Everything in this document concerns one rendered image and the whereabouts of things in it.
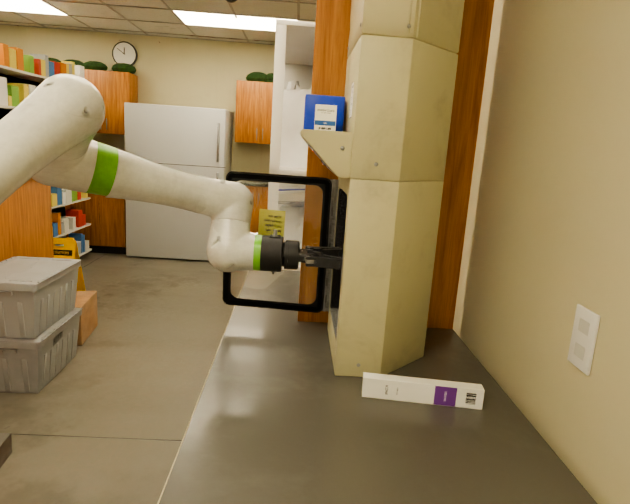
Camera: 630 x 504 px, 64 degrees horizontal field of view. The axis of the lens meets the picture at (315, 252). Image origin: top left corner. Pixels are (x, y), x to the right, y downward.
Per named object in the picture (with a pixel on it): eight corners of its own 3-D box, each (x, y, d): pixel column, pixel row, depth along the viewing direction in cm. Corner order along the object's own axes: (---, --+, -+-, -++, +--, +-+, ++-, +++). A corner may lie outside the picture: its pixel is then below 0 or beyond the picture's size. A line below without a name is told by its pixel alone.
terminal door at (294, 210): (322, 313, 151) (332, 178, 143) (222, 304, 153) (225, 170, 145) (323, 312, 152) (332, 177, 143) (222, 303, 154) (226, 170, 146)
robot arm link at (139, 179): (101, 202, 119) (114, 190, 110) (108, 156, 122) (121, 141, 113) (239, 232, 139) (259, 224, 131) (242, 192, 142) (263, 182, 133)
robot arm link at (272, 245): (261, 269, 136) (259, 278, 127) (263, 226, 134) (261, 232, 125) (284, 270, 137) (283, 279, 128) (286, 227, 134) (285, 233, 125)
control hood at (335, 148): (338, 170, 144) (341, 134, 142) (350, 178, 112) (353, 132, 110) (298, 168, 143) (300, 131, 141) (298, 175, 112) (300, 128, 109)
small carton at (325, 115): (335, 132, 123) (336, 107, 122) (335, 132, 119) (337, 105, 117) (314, 131, 124) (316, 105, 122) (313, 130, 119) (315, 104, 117)
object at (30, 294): (84, 307, 335) (83, 258, 329) (39, 342, 276) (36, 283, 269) (20, 303, 334) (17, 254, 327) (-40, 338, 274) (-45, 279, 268)
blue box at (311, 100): (339, 134, 138) (342, 99, 136) (342, 133, 128) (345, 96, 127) (303, 131, 138) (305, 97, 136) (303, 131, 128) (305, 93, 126)
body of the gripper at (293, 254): (284, 243, 126) (321, 245, 126) (285, 237, 134) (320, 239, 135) (282, 272, 128) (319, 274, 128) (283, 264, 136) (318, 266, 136)
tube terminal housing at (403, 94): (409, 332, 155) (438, 65, 139) (437, 380, 123) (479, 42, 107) (327, 327, 153) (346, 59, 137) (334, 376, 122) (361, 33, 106)
